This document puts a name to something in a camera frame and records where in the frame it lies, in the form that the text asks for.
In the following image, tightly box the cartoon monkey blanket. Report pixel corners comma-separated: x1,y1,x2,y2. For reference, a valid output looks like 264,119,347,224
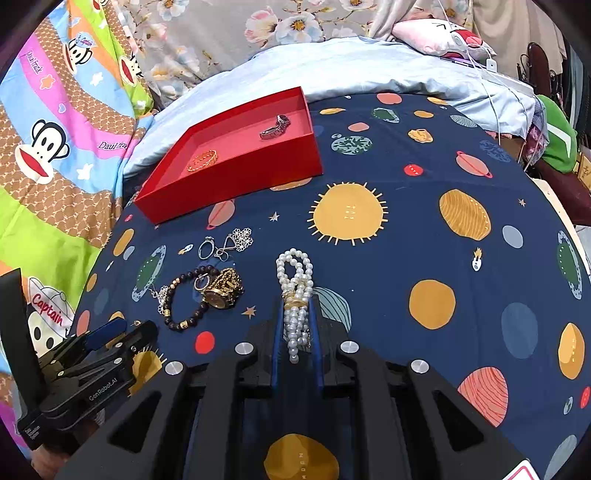
0,0,160,462

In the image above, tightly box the gold watch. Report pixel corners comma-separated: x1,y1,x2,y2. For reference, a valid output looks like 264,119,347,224
203,268,245,310

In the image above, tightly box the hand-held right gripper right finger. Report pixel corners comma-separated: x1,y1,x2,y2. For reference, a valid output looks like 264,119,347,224
308,295,532,480

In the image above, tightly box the floral grey pillow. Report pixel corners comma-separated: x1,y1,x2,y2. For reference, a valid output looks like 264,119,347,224
111,0,476,112

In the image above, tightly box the green cloth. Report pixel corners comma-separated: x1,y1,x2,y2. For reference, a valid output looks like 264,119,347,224
536,95,579,175

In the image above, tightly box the dark bead bracelet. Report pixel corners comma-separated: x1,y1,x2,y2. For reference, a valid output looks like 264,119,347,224
161,265,220,332

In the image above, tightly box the navy planet print cloth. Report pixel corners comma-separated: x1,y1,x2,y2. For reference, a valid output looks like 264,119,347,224
74,92,591,480

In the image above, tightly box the white pearl bracelet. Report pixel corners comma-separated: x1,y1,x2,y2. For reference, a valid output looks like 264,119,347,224
276,248,315,365

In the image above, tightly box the light blue blanket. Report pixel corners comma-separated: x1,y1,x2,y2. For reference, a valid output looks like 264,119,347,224
122,36,539,178

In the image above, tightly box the gold bead bracelet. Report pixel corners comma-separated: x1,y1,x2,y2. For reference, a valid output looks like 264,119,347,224
187,149,219,173

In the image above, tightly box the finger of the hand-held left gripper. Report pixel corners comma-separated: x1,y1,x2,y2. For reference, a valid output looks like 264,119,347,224
48,318,129,370
74,320,158,393

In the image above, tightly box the silver flower pendant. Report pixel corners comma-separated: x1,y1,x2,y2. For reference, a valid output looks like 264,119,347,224
228,227,254,252

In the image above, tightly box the silver twisted pendant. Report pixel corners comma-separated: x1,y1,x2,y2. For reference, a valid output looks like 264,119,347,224
213,233,236,260

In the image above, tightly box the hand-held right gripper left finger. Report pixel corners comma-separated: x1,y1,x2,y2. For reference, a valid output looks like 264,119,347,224
54,295,284,480

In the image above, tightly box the silver chain charm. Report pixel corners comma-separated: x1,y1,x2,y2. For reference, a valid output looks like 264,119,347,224
150,284,170,315

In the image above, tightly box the heart-shaped ring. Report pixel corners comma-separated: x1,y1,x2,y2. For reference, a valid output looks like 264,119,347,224
259,114,291,140

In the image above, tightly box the white pink card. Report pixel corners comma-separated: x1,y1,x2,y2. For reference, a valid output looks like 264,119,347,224
496,459,543,480

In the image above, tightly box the white cable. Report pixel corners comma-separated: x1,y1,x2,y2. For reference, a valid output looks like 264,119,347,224
436,0,527,167

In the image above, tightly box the beige curtain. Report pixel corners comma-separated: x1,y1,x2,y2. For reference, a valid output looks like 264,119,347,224
471,0,570,79

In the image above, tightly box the pink plush toy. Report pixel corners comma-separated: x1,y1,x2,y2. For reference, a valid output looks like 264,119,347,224
392,18,497,63

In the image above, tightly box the red tray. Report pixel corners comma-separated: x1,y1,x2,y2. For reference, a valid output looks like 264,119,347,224
134,86,324,225

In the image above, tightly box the dark metal chair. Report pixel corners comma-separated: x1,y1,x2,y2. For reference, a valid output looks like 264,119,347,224
516,41,561,96

